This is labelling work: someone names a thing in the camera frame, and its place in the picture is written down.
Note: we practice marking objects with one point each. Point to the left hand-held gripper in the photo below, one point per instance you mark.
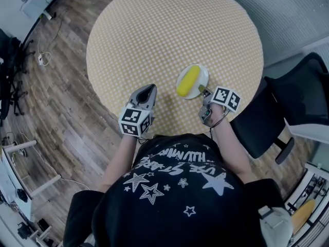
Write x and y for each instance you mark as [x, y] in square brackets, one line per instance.
[133, 120]

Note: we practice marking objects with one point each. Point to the person's black printed T-shirt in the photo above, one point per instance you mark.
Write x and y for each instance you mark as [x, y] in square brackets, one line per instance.
[167, 215]

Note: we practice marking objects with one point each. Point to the person's right forearm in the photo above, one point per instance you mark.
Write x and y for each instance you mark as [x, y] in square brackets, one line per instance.
[231, 148]

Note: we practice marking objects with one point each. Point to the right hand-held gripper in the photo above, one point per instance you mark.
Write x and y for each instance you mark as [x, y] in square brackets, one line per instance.
[226, 99]

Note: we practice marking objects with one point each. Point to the white desk frame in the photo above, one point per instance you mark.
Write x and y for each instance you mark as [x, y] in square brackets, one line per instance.
[45, 186]

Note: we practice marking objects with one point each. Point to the grey shoulder pack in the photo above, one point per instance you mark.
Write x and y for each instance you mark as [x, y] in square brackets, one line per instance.
[277, 225]

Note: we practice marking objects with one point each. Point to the black office chair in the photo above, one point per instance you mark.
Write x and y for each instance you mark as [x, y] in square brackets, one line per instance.
[9, 68]
[262, 117]

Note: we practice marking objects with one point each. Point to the white round plate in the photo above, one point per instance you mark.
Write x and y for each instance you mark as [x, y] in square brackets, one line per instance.
[203, 76]

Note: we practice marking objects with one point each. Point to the white power strip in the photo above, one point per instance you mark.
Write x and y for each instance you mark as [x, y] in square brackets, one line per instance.
[40, 60]

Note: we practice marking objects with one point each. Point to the round table with yellow cloth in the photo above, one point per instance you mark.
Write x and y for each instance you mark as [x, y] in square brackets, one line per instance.
[167, 35]

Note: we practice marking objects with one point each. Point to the person's left forearm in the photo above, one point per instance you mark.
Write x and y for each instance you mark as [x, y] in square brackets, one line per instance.
[118, 161]

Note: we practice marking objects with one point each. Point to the yellow oval board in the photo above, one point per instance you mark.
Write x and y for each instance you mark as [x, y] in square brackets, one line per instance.
[304, 215]

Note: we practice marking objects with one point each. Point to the yellow banana-like object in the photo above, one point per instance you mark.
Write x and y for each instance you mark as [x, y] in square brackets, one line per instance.
[187, 81]

